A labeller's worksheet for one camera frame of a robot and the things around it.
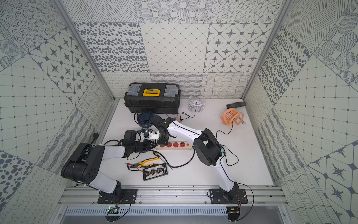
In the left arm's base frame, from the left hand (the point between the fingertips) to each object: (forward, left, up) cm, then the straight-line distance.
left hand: (154, 143), depth 92 cm
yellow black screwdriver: (-8, -4, -2) cm, 9 cm away
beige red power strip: (-1, -15, 0) cm, 15 cm away
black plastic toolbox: (+28, -1, +15) cm, 32 cm away
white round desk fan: (+31, -29, +5) cm, 43 cm away
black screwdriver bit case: (-17, -3, -2) cm, 18 cm away
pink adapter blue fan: (-4, -8, +12) cm, 15 cm away
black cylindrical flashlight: (+37, -63, -1) cm, 74 cm away
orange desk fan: (+17, -52, +8) cm, 55 cm away
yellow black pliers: (-14, +6, -2) cm, 15 cm away
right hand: (+1, -8, 0) cm, 8 cm away
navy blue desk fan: (+17, +9, +4) cm, 20 cm away
